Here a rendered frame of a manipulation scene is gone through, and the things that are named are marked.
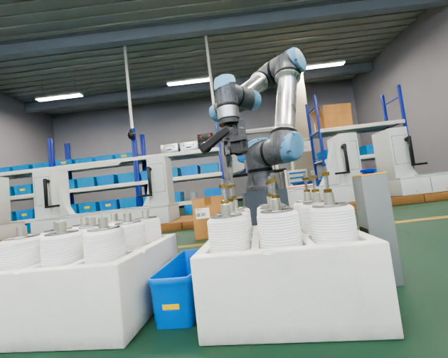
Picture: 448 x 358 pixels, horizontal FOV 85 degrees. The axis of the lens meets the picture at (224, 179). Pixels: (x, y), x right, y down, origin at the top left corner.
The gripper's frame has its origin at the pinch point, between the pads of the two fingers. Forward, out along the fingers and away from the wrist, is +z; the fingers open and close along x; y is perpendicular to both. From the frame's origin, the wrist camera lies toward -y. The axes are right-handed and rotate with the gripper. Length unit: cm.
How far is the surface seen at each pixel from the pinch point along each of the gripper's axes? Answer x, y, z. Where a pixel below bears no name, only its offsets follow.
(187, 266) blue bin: 6.6, -18.3, 28.5
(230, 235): -28.2, -1.8, 13.6
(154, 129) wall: 807, -237, -262
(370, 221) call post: -12.7, 37.6, 16.7
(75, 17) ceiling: 364, -251, -364
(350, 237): -31.0, 22.7, 16.3
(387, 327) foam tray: -35, 25, 32
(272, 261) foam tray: -32.3, 6.0, 19.0
